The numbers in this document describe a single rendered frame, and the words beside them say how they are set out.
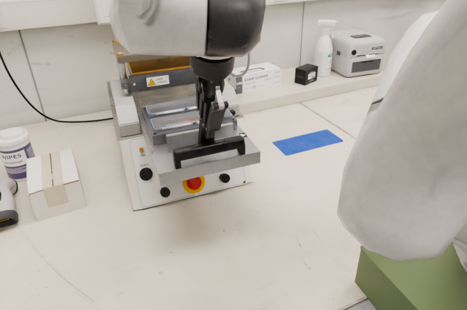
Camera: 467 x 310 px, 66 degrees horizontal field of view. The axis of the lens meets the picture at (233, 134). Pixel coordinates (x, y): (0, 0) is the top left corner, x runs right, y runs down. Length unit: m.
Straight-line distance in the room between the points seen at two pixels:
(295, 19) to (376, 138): 1.56
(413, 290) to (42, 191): 0.83
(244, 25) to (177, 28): 0.07
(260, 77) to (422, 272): 1.07
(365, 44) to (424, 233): 1.48
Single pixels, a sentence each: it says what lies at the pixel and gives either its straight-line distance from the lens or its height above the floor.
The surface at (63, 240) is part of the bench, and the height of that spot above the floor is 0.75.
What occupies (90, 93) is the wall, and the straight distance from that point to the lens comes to 1.60.
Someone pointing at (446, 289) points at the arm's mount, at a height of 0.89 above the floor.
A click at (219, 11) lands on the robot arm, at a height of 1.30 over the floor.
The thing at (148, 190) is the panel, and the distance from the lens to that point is 0.99.
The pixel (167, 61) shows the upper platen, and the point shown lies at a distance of 1.10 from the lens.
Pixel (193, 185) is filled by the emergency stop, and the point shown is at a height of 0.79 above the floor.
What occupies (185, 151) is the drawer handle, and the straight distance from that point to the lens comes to 0.72.
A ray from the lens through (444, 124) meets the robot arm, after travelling 0.26.
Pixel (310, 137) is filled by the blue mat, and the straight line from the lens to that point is 1.30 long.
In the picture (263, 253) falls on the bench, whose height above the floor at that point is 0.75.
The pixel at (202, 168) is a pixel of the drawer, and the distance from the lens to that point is 0.75.
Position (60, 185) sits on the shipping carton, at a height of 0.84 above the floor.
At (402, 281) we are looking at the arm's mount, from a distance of 0.72.
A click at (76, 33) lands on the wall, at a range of 1.54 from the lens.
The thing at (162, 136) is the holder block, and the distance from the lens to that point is 0.82.
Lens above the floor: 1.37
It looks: 28 degrees down
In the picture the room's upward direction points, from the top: 2 degrees counter-clockwise
